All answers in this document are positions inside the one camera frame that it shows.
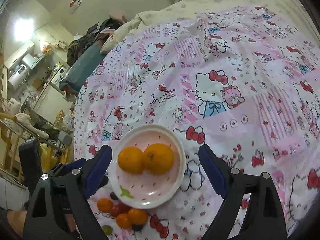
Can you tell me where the red cherry tomato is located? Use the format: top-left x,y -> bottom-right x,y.
109,203 -> 131,218

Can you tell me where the white water heater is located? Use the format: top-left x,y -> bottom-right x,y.
7,64 -> 29,91

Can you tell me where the pile of dark clothes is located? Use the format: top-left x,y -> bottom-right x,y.
67,18 -> 125,66

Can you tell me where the large orange left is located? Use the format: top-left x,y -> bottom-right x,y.
118,146 -> 144,174

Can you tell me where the pink white plate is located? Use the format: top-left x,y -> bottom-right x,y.
107,124 -> 186,209

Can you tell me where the dark purple grape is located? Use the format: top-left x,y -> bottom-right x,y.
110,192 -> 118,200

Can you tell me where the pink Hello Kitty sheet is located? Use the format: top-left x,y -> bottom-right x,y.
74,7 -> 319,239

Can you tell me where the large orange right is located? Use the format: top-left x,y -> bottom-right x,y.
143,143 -> 175,175

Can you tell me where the cream quilt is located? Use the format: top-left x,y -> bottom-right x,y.
100,0 -> 319,54

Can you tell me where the blue bed frame edge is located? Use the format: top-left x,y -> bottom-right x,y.
59,43 -> 106,94

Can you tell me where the small mandarin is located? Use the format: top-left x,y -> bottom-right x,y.
97,198 -> 113,213
116,213 -> 131,230
127,208 -> 148,225

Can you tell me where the large orange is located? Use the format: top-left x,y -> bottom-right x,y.
118,146 -> 144,174
143,143 -> 175,175

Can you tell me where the green grape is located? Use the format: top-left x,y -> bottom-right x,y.
101,225 -> 113,236

